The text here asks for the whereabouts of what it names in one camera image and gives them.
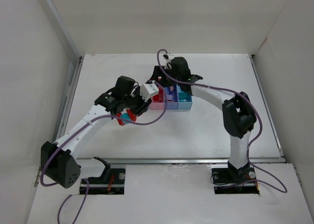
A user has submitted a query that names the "red round lego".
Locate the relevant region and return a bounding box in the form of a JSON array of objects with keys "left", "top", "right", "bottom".
[{"left": 152, "top": 87, "right": 164, "bottom": 103}]

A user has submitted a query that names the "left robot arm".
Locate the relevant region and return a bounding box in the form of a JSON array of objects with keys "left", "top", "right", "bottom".
[{"left": 40, "top": 76, "right": 159, "bottom": 189}]

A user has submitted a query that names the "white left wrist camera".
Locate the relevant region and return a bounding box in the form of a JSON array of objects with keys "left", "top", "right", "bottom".
[{"left": 140, "top": 83, "right": 159, "bottom": 102}]

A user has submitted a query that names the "purple-blue container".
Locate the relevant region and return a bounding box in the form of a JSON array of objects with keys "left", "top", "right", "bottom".
[{"left": 163, "top": 85, "right": 179, "bottom": 110}]

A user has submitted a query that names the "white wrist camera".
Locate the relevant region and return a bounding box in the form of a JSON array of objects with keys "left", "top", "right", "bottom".
[
  {"left": 163, "top": 53, "right": 174, "bottom": 62},
  {"left": 140, "top": 83, "right": 159, "bottom": 102}
]

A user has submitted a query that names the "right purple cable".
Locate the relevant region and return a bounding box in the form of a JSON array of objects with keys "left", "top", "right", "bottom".
[{"left": 157, "top": 49, "right": 288, "bottom": 193}]

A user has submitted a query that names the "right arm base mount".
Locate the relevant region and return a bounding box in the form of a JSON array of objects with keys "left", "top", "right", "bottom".
[{"left": 210, "top": 168, "right": 260, "bottom": 195}]

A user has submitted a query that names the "red lego pile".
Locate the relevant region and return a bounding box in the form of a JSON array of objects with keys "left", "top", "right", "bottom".
[{"left": 116, "top": 109, "right": 136, "bottom": 126}]

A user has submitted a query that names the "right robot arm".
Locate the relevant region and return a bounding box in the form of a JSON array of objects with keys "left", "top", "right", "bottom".
[{"left": 151, "top": 54, "right": 260, "bottom": 185}]

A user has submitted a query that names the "pink container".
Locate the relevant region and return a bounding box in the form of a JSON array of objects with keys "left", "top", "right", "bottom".
[{"left": 149, "top": 85, "right": 165, "bottom": 110}]

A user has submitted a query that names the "teal lego brick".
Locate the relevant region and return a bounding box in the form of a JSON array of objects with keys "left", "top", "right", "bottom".
[{"left": 178, "top": 92, "right": 190, "bottom": 102}]

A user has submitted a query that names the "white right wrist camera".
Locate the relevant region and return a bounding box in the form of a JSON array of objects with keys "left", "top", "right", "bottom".
[{"left": 163, "top": 53, "right": 174, "bottom": 62}]

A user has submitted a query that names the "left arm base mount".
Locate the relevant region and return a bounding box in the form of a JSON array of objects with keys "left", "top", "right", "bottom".
[{"left": 77, "top": 157, "right": 126, "bottom": 195}]

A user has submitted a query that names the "aluminium rail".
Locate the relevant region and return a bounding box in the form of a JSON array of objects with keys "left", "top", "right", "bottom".
[{"left": 73, "top": 157, "right": 287, "bottom": 166}]

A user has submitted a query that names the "light blue container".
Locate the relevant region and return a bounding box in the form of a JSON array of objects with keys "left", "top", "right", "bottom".
[{"left": 177, "top": 85, "right": 192, "bottom": 110}]

